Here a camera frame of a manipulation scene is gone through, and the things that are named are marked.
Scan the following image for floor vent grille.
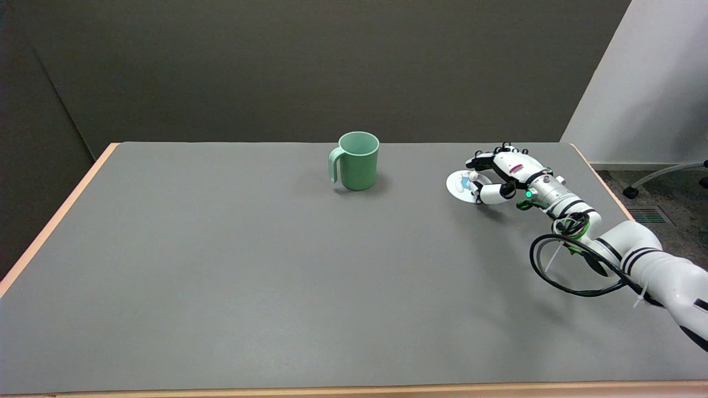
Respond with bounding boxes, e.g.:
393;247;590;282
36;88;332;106
627;206;675;227

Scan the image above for green plastic mug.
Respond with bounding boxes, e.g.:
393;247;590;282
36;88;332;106
329;131;381;192

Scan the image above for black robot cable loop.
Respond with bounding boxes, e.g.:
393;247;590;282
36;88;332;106
529;213;664;308

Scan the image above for grey table mat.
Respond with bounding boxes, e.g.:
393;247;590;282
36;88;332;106
0;142;708;395

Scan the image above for grey office chair base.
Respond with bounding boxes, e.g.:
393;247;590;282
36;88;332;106
623;160;708;200

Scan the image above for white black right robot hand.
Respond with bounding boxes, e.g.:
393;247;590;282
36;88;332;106
465;142;553;206

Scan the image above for small white round plate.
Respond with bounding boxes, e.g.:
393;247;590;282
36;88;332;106
446;170;493;206

